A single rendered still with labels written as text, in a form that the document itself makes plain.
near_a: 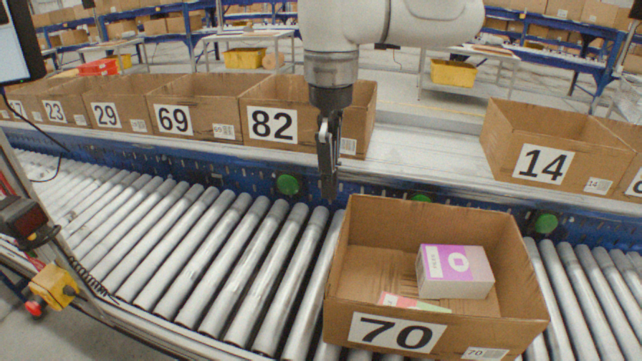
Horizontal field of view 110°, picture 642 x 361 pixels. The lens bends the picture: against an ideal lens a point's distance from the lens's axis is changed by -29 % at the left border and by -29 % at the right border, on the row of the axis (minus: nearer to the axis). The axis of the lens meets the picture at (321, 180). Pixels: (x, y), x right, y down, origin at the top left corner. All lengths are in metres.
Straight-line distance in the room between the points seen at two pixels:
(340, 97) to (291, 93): 0.71
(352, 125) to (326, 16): 0.47
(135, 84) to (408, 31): 1.40
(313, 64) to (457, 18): 0.23
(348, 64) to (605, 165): 0.82
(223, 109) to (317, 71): 0.56
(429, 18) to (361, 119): 0.45
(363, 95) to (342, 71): 0.66
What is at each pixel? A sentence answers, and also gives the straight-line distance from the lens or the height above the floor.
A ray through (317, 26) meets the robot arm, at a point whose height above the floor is 1.30.
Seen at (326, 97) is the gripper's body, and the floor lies 1.18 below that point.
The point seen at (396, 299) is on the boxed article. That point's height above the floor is 0.77.
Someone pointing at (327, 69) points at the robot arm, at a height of 1.23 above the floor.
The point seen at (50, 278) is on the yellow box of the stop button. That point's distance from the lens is 0.81.
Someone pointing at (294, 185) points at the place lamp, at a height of 0.82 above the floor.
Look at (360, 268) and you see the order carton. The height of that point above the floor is 0.76.
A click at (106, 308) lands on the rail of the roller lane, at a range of 0.85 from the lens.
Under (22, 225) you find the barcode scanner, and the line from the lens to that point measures 0.61.
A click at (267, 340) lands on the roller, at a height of 0.75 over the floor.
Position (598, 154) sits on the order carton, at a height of 1.02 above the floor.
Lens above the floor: 1.34
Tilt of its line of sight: 34 degrees down
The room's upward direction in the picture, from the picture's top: straight up
